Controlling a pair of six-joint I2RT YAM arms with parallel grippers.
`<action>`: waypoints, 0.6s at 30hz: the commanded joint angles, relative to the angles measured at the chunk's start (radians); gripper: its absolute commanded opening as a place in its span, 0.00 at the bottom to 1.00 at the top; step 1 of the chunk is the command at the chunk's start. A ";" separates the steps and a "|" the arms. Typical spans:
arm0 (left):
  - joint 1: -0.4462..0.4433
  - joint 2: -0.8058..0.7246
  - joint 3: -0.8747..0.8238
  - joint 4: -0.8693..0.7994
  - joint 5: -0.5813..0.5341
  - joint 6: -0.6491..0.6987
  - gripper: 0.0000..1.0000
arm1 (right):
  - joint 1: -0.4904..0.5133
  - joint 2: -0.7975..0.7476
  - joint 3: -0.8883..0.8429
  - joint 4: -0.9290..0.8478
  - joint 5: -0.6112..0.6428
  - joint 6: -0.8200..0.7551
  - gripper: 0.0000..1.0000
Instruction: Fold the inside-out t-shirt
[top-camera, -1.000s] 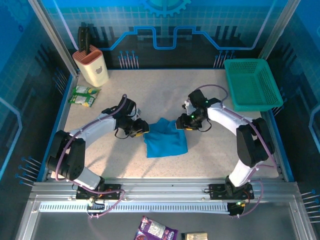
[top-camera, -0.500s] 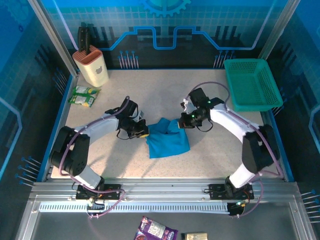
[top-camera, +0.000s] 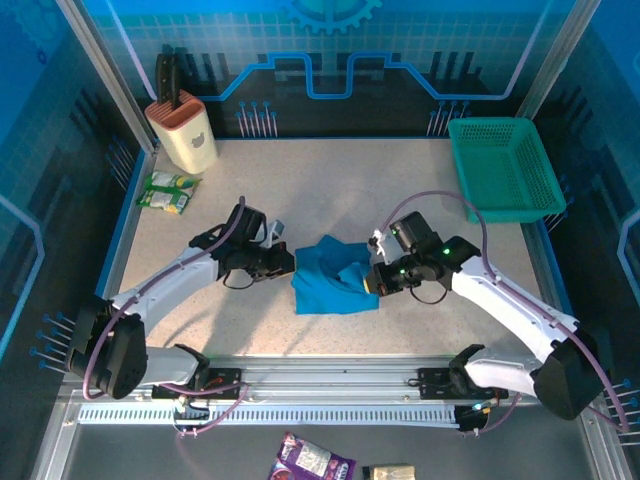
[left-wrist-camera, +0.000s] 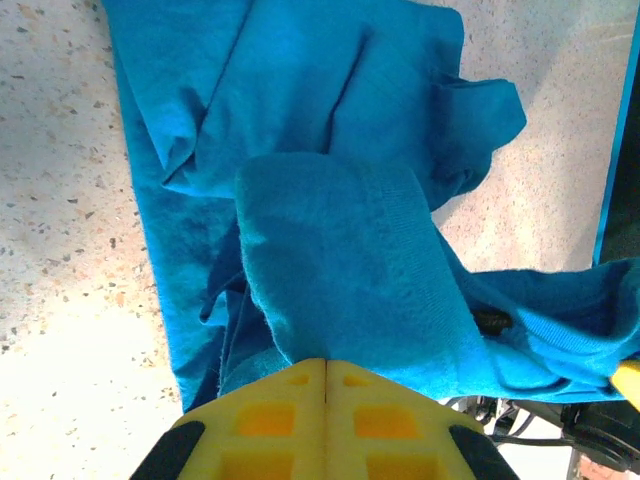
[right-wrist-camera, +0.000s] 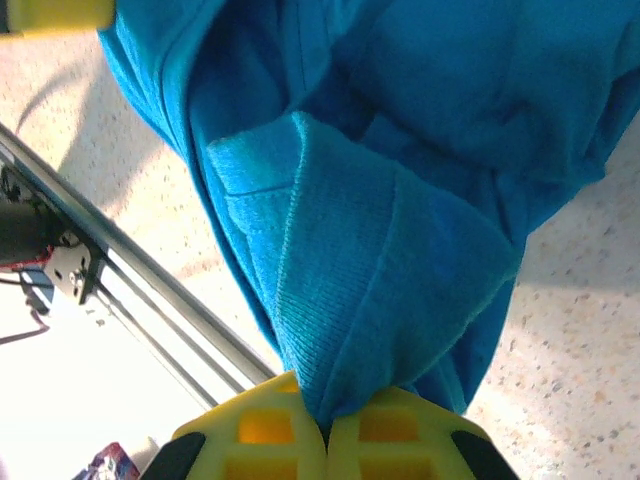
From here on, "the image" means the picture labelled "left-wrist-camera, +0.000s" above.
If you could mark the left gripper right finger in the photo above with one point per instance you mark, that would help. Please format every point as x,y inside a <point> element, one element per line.
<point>385,430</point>

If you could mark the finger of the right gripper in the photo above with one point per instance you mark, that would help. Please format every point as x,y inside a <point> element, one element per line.
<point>629,381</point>

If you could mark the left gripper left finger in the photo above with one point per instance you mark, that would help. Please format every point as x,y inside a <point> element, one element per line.
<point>265,430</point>

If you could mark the blue t-shirt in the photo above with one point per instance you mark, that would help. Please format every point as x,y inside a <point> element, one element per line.
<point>325,200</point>

